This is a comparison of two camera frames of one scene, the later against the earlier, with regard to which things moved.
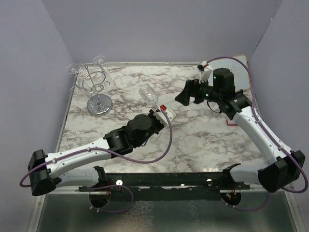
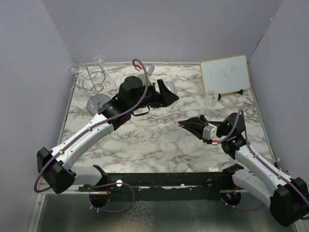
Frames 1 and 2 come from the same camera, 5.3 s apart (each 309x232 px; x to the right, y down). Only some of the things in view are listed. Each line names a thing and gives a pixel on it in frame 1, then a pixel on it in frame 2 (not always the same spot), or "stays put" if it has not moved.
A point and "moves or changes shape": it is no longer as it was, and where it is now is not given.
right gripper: x=191 y=89 -> x=195 y=125
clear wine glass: x=99 y=60 stays put
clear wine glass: x=148 y=93 moves or changes shape
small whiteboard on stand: x=241 y=74 stays put
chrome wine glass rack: x=91 y=80 stays put
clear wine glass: x=72 y=68 stays put
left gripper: x=151 y=114 -> x=166 y=96
